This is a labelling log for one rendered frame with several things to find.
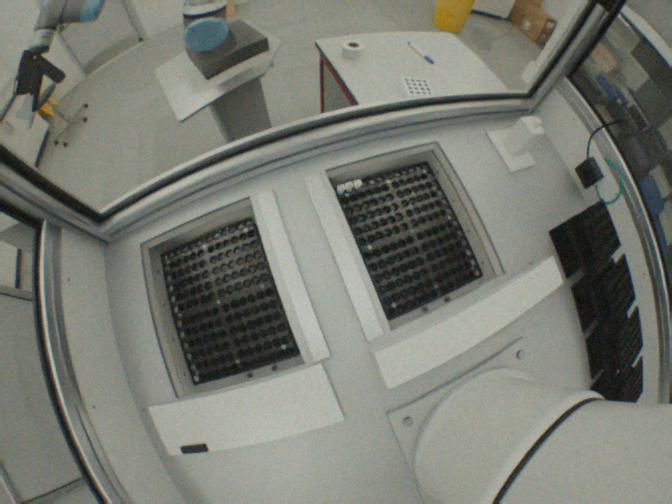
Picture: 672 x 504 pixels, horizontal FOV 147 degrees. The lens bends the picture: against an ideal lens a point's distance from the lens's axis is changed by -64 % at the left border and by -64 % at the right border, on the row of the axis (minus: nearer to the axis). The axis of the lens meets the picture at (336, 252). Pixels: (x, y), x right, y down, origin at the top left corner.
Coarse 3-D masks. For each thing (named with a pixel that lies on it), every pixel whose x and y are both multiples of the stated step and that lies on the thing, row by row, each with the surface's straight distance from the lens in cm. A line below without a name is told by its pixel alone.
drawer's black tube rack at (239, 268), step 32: (256, 224) 47; (192, 256) 49; (224, 256) 46; (256, 256) 44; (192, 288) 45; (224, 288) 42; (256, 288) 40; (192, 320) 48; (224, 320) 42; (256, 320) 41; (192, 352) 44; (224, 352) 42; (256, 352) 40; (288, 352) 42
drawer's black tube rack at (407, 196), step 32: (384, 192) 45; (416, 192) 46; (352, 224) 42; (384, 224) 46; (416, 224) 48; (448, 224) 49; (384, 256) 41; (416, 256) 42; (448, 256) 44; (384, 288) 43; (416, 288) 41; (448, 288) 43
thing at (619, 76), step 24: (648, 0) 66; (624, 24) 65; (648, 24) 64; (600, 48) 66; (624, 48) 64; (648, 48) 63; (576, 72) 68; (600, 72) 65; (624, 72) 64; (648, 72) 63; (600, 96) 65; (624, 96) 64; (648, 96) 62; (624, 120) 64; (648, 120) 63; (624, 144) 64; (648, 144) 63; (648, 168) 63; (648, 192) 64
